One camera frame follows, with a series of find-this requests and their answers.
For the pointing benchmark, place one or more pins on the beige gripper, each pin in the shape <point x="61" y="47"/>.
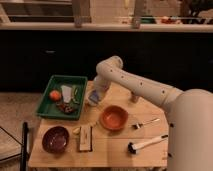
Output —
<point x="100" y="92"/>

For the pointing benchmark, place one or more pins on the orange bowl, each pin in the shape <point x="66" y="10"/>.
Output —
<point x="113" y="118"/>

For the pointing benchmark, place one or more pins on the white cup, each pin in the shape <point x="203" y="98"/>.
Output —
<point x="89" y="101"/>

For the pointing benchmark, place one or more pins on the black chair frame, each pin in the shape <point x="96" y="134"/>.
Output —
<point x="14" y="152"/>

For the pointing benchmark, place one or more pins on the purple bowl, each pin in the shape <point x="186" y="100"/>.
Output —
<point x="55" y="140"/>

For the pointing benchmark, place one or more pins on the blue sponge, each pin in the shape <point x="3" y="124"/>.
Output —
<point x="94" y="97"/>

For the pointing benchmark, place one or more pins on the orange fruit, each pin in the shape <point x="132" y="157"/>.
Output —
<point x="55" y="95"/>

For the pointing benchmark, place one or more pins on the white handled black brush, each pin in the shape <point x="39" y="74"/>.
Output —
<point x="134" y="147"/>

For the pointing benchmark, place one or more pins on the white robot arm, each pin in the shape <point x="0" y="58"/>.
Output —
<point x="189" y="114"/>

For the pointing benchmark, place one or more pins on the metal cup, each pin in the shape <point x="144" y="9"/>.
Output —
<point x="134" y="98"/>

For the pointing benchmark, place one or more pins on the green vegetable in tray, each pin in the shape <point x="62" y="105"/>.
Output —
<point x="75" y="100"/>

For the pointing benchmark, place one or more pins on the wooden block with dark edge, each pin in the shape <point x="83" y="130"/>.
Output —
<point x="85" y="141"/>

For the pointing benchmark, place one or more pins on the silver fork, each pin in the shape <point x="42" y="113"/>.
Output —
<point x="139" y="125"/>

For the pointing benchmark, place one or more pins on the green plastic tray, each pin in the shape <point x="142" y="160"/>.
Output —
<point x="48" y="109"/>

